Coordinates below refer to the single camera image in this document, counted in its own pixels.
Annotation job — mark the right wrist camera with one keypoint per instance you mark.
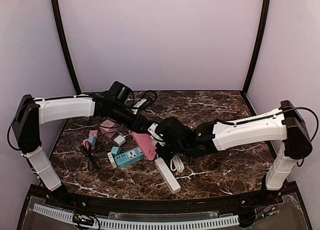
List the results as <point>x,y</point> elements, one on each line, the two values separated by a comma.
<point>152,131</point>

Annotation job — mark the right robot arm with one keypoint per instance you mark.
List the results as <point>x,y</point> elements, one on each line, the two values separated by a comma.
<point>283,124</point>

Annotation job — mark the white slotted cable duct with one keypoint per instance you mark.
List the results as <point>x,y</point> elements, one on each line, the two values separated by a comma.
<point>140,221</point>

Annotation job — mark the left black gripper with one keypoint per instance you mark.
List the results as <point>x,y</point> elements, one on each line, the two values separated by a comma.
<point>141,125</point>

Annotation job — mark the left circuit board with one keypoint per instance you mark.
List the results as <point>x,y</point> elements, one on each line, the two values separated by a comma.
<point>82,219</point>

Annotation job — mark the right black frame post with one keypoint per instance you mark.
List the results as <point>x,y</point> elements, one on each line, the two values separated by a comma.
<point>257,46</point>

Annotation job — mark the teal charger plug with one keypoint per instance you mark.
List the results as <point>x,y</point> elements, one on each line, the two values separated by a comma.
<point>116,150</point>

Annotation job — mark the pink cube socket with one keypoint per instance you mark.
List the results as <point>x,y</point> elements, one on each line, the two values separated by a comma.
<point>108,128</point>

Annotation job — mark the bright pink plug adapter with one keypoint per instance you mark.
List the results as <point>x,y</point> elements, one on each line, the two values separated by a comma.
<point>86,143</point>

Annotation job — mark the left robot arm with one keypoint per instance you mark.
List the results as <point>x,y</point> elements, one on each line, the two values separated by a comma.
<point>33,112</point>

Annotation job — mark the black front rail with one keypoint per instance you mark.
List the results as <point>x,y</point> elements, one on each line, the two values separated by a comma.
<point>239,203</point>

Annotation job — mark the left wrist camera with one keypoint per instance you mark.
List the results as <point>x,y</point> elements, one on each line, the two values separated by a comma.
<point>147,99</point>

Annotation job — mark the pink triangular power strip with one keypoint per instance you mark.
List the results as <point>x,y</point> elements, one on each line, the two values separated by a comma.
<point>145,143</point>

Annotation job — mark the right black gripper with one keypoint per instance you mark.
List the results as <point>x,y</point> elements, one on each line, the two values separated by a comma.
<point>162,147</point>

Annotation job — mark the white power strip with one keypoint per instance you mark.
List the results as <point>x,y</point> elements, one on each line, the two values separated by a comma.
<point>167,176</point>

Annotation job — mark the teal power strip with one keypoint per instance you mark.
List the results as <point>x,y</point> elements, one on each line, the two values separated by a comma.
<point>128,158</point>

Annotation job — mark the left black frame post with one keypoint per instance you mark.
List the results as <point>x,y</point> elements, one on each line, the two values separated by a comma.
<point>64,45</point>

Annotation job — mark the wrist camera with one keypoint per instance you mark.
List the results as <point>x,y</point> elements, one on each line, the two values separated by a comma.
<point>147,99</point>
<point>152,131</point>

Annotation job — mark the light pink charger block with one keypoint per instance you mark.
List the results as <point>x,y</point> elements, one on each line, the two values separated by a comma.
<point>92,137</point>

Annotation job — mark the white usb charger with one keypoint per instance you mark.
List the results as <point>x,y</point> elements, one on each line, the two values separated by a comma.
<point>120,140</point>

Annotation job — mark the black frame post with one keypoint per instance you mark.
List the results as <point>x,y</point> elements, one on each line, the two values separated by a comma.
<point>257,46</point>
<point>64,45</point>

